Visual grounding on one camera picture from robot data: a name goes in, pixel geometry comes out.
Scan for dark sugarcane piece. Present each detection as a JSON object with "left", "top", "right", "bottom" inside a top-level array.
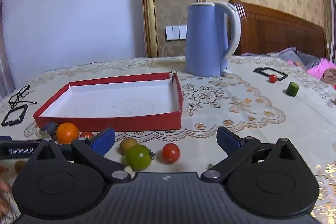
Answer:
[{"left": 39, "top": 121, "right": 59, "bottom": 138}]

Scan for brown longan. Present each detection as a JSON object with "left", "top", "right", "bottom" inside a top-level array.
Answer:
[
  {"left": 14, "top": 160, "right": 27, "bottom": 173},
  {"left": 120, "top": 137, "right": 138, "bottom": 155}
]

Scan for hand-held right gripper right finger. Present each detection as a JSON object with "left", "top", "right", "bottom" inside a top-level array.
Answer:
[{"left": 201, "top": 126, "right": 314, "bottom": 184}]

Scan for black eyeglasses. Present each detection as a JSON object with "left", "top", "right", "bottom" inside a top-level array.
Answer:
[{"left": 8, "top": 85, "right": 37, "bottom": 109}]

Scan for blue electric kettle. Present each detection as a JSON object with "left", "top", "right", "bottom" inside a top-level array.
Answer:
[{"left": 185, "top": 2, "right": 242, "bottom": 77}]

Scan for brown wooden headboard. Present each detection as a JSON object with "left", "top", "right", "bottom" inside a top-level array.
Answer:
[{"left": 229, "top": 0, "right": 328, "bottom": 58}]

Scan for patterned curtain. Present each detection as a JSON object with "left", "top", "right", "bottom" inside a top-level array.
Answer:
[{"left": 0, "top": 0, "right": 16, "bottom": 94}]

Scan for person's left hand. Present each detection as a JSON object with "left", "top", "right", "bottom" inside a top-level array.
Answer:
[{"left": 0, "top": 165, "right": 11, "bottom": 214}]

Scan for green cucumber piece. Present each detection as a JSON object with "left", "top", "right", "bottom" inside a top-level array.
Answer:
[{"left": 286, "top": 82, "right": 300, "bottom": 97}]

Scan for green tomato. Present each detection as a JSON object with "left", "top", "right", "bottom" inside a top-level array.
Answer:
[{"left": 124, "top": 144, "right": 153, "bottom": 171}]

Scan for orange tomato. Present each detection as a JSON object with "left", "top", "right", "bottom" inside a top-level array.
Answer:
[{"left": 56, "top": 122, "right": 80, "bottom": 144}]

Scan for white wall switch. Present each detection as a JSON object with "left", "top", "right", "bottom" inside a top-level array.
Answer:
[{"left": 165, "top": 25, "right": 187, "bottom": 41}]

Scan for red cardboard box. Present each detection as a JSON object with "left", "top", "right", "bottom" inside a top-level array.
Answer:
[{"left": 33, "top": 71, "right": 183, "bottom": 132}]

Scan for black plastic frame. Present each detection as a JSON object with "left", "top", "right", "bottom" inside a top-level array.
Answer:
[
  {"left": 253, "top": 67, "right": 288, "bottom": 81},
  {"left": 1, "top": 104, "right": 28, "bottom": 127}
]

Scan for pink bedding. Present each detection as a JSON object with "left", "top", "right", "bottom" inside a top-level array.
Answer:
[{"left": 241, "top": 47, "right": 336, "bottom": 89}]

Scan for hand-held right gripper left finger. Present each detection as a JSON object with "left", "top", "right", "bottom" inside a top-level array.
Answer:
[{"left": 26, "top": 127, "right": 132, "bottom": 184}]

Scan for gold wall moulding frame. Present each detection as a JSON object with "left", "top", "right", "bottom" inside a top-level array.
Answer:
[{"left": 139, "top": 0, "right": 205, "bottom": 58}]

